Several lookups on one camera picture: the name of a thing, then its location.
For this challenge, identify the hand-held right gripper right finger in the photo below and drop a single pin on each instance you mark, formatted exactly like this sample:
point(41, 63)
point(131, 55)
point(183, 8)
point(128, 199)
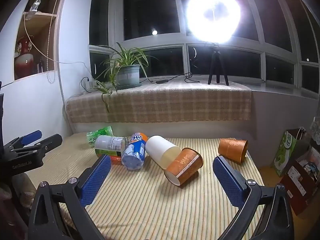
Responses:
point(228, 180)

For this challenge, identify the potted spider plant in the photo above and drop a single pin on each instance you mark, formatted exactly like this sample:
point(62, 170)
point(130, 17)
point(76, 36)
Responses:
point(128, 75)

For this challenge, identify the white power adapter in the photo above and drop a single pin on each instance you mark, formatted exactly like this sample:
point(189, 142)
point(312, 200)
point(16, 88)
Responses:
point(88, 83)

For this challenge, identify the green plastic bottle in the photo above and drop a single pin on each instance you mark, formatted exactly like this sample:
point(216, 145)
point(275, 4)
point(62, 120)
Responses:
point(97, 133)

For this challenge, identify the black tripod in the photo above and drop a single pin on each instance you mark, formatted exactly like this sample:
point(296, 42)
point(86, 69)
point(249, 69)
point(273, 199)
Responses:
point(215, 60)

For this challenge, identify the white window frame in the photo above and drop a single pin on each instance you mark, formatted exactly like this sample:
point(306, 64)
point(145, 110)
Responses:
point(185, 38)

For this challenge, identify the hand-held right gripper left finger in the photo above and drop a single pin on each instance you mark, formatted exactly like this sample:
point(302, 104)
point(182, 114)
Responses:
point(96, 180)

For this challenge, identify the white paper cup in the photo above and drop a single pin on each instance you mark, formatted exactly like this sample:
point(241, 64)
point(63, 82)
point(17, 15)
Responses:
point(160, 147)

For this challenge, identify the wooden wall shelf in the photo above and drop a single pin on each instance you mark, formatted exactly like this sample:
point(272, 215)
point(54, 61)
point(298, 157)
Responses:
point(40, 20)

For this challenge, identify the striped mat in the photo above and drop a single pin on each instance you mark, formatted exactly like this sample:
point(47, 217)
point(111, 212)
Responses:
point(150, 205)

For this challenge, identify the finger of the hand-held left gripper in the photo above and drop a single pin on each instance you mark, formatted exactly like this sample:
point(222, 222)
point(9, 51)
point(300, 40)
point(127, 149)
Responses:
point(50, 141)
point(31, 136)

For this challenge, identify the dark red box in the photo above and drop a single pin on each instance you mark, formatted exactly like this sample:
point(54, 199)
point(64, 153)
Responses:
point(297, 187)

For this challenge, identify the orange patterned paper cup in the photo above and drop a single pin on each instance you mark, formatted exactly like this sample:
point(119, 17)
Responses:
point(231, 148)
point(185, 165)

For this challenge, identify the green and white paper bag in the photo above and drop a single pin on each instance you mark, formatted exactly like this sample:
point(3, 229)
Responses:
point(285, 152)

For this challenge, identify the red ceramic vase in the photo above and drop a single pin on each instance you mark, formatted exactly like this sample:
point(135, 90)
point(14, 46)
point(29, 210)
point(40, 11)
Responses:
point(23, 62)

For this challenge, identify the plaid cloth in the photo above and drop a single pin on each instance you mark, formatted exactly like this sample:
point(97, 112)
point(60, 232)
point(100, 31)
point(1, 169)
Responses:
point(175, 105)

